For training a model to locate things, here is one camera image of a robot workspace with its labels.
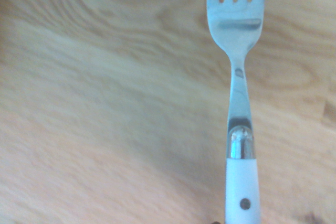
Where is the fork with white handle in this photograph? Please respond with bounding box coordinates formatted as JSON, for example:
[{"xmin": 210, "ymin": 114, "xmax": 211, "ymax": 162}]
[{"xmin": 206, "ymin": 0, "xmax": 265, "ymax": 224}]

